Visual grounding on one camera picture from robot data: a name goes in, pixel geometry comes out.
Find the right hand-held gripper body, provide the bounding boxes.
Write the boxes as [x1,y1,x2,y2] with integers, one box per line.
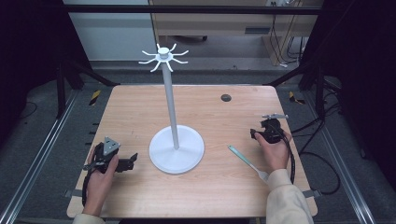
[260,113,290,145]

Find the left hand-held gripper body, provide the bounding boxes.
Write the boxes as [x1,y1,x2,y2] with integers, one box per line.
[82,135,121,174]

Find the teal handled fork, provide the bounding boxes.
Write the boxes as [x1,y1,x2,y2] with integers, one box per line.
[227,145,271,184]

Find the white hook stand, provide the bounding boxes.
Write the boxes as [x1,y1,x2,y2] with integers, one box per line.
[138,42,205,175]

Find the person's right hand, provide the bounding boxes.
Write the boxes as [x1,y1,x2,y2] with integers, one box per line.
[254,130,294,175]

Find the person's left hand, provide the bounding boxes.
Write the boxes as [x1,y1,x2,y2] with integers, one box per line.
[81,146,120,217]

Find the yellow black tape marker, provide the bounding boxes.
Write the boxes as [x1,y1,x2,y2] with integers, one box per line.
[288,91,306,105]
[89,90,103,106]

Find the white cabinet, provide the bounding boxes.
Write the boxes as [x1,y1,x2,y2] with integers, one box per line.
[63,0,157,62]

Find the wooden background desk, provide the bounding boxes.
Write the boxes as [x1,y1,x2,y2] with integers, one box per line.
[148,0,324,67]

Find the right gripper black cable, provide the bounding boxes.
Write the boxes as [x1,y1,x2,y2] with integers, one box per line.
[280,132,296,185]

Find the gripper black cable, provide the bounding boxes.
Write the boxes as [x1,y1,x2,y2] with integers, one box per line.
[80,169,95,207]
[280,132,296,185]

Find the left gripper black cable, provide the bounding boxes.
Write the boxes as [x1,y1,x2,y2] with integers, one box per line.
[80,169,95,207]

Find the grey table strap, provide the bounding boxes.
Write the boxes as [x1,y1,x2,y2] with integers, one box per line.
[302,189,323,199]
[63,189,84,199]

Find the black frame strut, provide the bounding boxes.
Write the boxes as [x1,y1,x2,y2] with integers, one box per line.
[55,58,121,119]
[266,61,329,119]

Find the black floor cable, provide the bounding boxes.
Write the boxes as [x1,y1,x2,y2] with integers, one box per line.
[291,102,343,196]

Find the aluminium floor rail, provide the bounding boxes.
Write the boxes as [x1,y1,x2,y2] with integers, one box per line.
[0,89,79,224]
[303,89,378,224]

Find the black hanging cables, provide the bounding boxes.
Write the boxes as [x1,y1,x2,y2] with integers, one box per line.
[268,1,308,68]

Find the black horizontal frame bar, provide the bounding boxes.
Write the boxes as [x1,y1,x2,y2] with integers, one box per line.
[61,4,325,16]

